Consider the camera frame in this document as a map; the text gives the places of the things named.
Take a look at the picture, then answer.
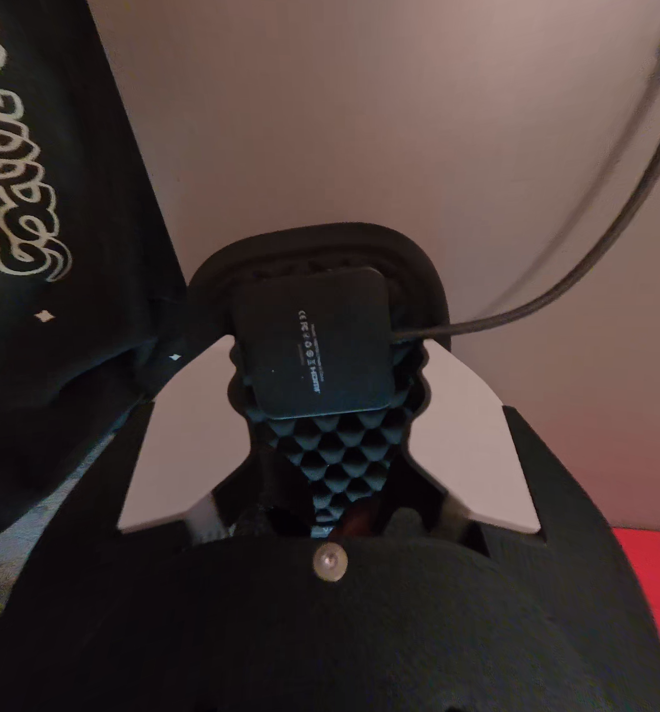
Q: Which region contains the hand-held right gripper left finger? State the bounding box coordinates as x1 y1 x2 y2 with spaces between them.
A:
117 339 254 545

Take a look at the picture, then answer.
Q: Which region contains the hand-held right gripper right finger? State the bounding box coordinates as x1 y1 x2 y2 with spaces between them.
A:
401 339 543 534

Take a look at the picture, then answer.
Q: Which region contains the black square adapter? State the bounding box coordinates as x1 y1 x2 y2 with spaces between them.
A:
231 267 398 421

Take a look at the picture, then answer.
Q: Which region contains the black adapter pigtail cable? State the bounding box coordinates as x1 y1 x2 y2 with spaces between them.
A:
388 0 660 343

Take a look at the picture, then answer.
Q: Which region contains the person's black printed shirt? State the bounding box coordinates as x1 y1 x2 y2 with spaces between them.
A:
0 0 189 548

